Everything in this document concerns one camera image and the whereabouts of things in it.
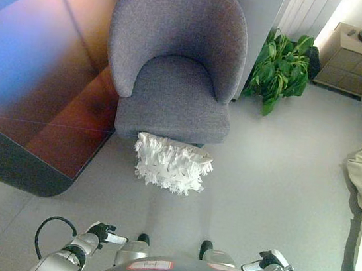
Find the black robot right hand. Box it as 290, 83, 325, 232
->
240, 245, 291, 271

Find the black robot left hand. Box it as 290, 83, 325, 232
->
85, 220, 130, 253

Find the white fringed pillow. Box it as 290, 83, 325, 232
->
128, 131, 218, 201

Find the silver robot left leg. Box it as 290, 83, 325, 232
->
114, 238, 152, 269

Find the silver robot leg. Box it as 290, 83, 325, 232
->
199, 247, 253, 271
114, 238, 152, 269

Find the silver robot right leg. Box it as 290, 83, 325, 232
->
199, 247, 253, 271

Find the black robot right foot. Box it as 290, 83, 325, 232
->
199, 239, 215, 258

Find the dark red wooden table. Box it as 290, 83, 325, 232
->
0, 0, 135, 207

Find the green leafy houseplant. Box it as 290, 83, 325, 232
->
239, 24, 317, 122

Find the black plant pot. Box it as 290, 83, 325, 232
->
303, 45, 324, 83

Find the grey fabric armchair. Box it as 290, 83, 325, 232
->
95, 0, 255, 153

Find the beige bedside cabinet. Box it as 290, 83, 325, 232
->
312, 19, 362, 99

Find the white window curtain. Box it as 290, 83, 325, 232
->
273, 0, 343, 47

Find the thick black wrist cable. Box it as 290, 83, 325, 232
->
32, 213, 79, 264

